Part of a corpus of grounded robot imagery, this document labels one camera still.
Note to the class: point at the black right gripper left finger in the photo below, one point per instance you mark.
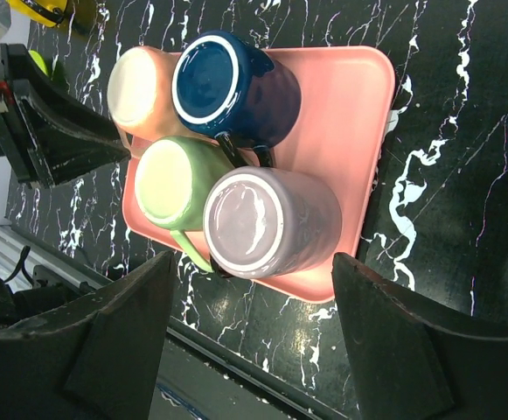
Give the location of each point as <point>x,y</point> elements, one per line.
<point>95,357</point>

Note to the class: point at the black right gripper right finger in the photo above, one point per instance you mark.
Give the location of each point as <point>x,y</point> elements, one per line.
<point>413,358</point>

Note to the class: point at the light green mug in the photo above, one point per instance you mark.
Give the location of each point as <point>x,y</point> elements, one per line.
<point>174,177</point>

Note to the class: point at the lime green plate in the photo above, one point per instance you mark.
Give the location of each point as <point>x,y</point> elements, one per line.
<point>51,68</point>

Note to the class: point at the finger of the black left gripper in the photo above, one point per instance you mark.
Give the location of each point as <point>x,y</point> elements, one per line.
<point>48,137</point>

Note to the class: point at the dark blue mug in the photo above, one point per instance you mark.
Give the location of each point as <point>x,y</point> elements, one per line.
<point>236,94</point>

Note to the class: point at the pink plastic tray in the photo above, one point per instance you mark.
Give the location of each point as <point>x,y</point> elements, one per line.
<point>347,96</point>

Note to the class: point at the yellow textured mug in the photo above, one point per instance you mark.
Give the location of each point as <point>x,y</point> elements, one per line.
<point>81,16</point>

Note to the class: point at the purple grey mug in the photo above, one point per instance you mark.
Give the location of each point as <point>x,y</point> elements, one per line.
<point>263,222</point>

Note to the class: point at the peach pink mug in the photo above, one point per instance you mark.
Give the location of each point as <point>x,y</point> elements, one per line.
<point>140,98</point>

